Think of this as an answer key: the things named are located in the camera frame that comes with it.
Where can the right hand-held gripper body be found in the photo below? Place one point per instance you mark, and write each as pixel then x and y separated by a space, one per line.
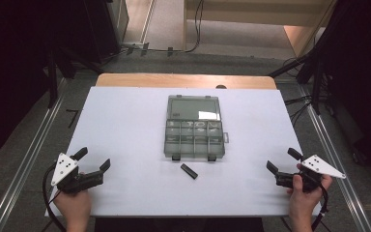
pixel 306 175

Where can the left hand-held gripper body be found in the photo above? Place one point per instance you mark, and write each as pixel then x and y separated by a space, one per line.
pixel 74 177

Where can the small black bar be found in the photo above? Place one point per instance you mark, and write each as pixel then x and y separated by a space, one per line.
pixel 189 171

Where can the clear grey compartment box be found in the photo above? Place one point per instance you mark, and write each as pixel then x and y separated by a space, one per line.
pixel 194 126

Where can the person's right hand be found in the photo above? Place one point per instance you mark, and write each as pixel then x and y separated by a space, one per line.
pixel 306 201

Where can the person's left hand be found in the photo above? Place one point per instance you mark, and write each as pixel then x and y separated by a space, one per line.
pixel 75 206

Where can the white board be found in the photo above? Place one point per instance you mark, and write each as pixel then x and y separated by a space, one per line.
pixel 135 148

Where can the black stand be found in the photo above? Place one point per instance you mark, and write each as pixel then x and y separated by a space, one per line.
pixel 312 74
pixel 53 77

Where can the wooden table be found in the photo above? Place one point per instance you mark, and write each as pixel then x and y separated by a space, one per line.
pixel 161 80

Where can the dark cabinet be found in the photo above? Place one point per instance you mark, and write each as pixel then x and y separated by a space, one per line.
pixel 109 25

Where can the wooden cabinet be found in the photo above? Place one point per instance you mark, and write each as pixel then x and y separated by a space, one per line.
pixel 261 16

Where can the aluminium floor rail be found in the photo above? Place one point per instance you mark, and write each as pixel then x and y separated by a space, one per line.
pixel 335 161
pixel 22 170

